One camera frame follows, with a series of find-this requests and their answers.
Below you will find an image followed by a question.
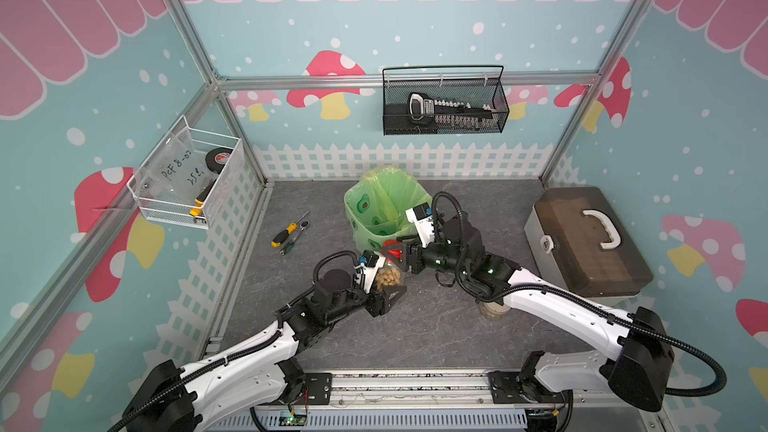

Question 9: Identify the brown lid storage box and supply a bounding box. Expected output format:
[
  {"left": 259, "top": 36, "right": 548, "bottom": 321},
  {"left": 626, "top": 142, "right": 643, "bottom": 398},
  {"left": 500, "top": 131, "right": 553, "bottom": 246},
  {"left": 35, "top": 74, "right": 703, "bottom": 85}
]
[{"left": 524, "top": 187, "right": 653, "bottom": 306}]

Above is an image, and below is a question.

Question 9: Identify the socket set in basket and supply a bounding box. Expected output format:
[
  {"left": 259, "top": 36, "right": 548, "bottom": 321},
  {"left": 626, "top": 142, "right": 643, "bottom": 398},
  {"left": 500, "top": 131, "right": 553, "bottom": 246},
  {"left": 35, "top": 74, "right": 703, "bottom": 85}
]
[{"left": 406, "top": 93, "right": 498, "bottom": 130}]

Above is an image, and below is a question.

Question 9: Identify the beige lid jar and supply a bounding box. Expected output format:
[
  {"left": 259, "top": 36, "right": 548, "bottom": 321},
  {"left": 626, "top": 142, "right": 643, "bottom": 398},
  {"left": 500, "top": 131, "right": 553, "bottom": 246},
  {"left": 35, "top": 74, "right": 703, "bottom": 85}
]
[{"left": 478, "top": 302, "right": 511, "bottom": 320}]

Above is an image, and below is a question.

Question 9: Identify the black mesh wall basket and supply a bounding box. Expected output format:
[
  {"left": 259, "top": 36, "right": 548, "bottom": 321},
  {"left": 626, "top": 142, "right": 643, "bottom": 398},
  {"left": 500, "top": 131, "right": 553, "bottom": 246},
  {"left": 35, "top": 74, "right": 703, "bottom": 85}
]
[{"left": 381, "top": 65, "right": 509, "bottom": 135}]

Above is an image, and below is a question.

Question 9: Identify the black tape roll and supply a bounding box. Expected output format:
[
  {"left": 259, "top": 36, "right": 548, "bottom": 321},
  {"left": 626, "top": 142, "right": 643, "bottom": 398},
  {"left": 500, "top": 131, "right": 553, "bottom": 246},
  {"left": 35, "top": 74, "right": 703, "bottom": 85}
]
[{"left": 205, "top": 147, "right": 233, "bottom": 174}]

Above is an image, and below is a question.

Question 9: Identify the clear plastic bag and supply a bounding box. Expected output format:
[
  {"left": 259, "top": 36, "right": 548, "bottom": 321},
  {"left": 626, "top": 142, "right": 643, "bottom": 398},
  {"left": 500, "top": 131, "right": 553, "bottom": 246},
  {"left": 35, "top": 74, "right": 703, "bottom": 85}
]
[{"left": 134, "top": 129, "right": 214, "bottom": 216}]

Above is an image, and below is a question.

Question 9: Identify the yellow black tool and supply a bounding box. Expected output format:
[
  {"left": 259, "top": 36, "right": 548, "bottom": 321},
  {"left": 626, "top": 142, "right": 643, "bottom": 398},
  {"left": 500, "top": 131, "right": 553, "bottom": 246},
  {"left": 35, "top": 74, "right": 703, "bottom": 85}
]
[{"left": 189, "top": 182, "right": 214, "bottom": 218}]

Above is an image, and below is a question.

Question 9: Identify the white wire wall basket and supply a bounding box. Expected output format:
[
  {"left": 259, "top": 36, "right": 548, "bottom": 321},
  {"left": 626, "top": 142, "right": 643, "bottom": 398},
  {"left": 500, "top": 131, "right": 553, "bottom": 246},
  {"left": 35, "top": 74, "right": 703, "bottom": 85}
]
[{"left": 127, "top": 116, "right": 244, "bottom": 230}]

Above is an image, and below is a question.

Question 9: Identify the yellow handle screwdriver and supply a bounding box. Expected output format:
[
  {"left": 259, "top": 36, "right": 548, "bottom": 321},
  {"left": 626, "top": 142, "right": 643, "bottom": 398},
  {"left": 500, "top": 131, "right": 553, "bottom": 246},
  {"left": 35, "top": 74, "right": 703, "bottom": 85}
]
[{"left": 271, "top": 211, "right": 309, "bottom": 248}]

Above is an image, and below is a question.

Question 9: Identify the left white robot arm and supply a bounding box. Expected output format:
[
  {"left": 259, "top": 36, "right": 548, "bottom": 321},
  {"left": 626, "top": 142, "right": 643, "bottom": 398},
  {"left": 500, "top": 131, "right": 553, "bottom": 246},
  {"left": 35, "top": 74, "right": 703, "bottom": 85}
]
[{"left": 112, "top": 250, "right": 406, "bottom": 431}]

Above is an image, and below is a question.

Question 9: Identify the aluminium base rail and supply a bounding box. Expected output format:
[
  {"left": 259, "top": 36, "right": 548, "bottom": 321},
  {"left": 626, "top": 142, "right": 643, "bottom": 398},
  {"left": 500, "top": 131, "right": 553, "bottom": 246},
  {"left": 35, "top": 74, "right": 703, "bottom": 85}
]
[{"left": 213, "top": 369, "right": 673, "bottom": 431}]

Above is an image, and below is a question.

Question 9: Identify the peanut jar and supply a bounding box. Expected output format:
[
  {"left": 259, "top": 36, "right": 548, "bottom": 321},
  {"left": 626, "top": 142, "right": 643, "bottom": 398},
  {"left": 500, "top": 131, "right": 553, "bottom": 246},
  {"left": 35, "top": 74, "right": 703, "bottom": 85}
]
[{"left": 374, "top": 240, "right": 410, "bottom": 289}]

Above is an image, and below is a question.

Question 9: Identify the green bag trash bin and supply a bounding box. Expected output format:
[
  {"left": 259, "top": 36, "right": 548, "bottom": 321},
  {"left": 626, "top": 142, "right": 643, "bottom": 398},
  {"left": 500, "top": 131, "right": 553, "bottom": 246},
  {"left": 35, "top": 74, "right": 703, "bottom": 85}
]
[{"left": 344, "top": 165, "right": 432, "bottom": 252}]

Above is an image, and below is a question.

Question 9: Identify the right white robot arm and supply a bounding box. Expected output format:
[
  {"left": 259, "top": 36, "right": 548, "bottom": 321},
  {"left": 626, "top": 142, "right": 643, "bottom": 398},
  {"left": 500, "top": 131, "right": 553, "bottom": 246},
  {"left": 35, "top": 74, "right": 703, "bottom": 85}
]
[{"left": 359, "top": 192, "right": 727, "bottom": 412}]

